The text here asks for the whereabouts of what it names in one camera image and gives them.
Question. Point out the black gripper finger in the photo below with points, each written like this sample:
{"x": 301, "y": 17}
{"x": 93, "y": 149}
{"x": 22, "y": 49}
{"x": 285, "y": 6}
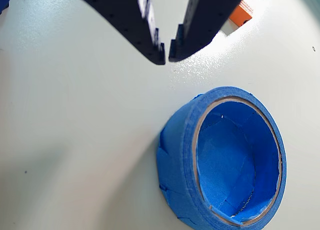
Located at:
{"x": 130, "y": 24}
{"x": 202, "y": 22}

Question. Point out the orange cube block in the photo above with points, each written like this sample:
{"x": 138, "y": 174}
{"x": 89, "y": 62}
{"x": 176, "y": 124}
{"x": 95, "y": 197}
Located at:
{"x": 240, "y": 15}

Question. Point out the blue tape roll bin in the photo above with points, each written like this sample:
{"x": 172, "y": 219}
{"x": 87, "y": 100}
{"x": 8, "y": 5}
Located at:
{"x": 175, "y": 165}

